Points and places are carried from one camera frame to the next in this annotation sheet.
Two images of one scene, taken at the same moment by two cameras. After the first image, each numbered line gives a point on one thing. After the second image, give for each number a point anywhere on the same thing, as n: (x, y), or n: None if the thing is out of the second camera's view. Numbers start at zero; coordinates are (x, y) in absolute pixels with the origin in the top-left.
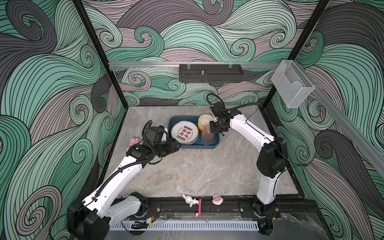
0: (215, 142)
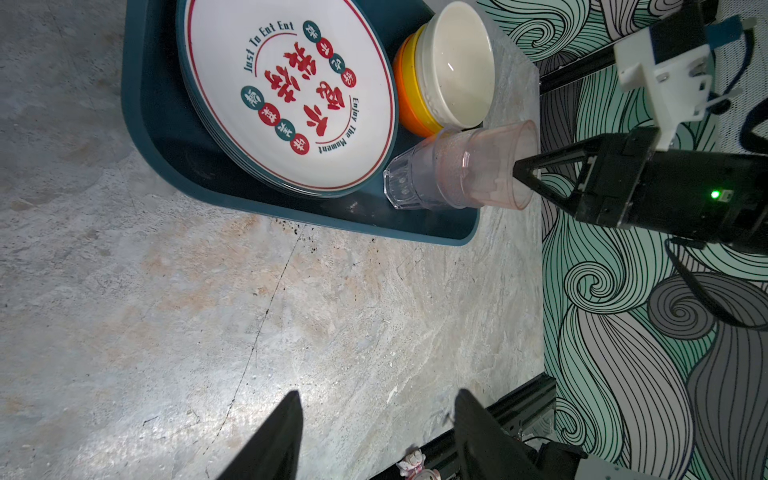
0: (161, 122)
